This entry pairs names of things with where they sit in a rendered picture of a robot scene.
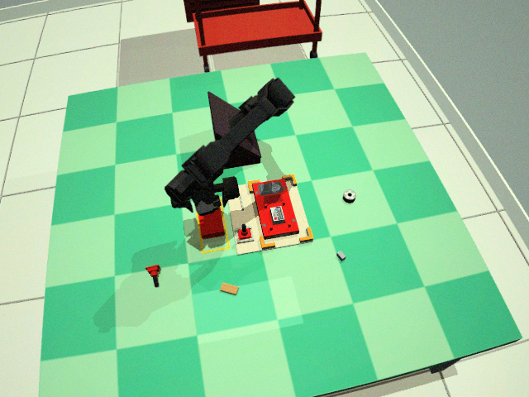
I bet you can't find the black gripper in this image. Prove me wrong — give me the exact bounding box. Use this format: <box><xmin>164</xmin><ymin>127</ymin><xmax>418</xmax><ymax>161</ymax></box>
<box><xmin>170</xmin><ymin>176</ymin><xmax>240</xmax><ymax>213</ymax></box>

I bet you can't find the tan rectangular block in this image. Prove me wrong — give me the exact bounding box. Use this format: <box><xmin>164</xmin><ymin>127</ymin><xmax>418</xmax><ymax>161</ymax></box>
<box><xmin>221</xmin><ymin>283</ymin><xmax>239</xmax><ymax>295</ymax></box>

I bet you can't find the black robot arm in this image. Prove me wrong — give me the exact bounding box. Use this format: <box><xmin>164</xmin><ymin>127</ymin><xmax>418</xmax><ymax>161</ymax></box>
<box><xmin>164</xmin><ymin>77</ymin><xmax>296</xmax><ymax>216</ymax></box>

